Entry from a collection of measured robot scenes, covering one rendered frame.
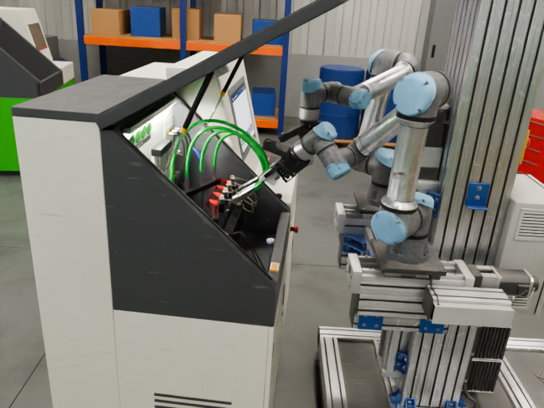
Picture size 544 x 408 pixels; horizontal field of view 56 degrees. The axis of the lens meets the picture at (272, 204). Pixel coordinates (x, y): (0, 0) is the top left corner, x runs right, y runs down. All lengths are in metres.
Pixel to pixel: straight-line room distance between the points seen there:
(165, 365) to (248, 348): 0.33
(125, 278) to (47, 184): 0.41
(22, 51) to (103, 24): 1.63
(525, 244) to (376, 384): 0.97
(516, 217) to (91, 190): 1.48
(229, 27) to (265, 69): 1.43
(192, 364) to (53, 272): 0.60
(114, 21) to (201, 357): 6.02
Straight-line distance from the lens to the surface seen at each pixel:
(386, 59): 2.28
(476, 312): 1.85
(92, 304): 1.97
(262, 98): 7.33
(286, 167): 1.85
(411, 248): 1.81
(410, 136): 1.57
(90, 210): 1.79
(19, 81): 5.49
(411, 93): 1.52
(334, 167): 1.74
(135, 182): 1.68
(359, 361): 2.68
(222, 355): 1.94
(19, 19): 6.25
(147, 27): 7.44
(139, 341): 1.99
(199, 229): 1.69
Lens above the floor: 1.87
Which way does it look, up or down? 23 degrees down
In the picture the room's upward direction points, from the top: 4 degrees clockwise
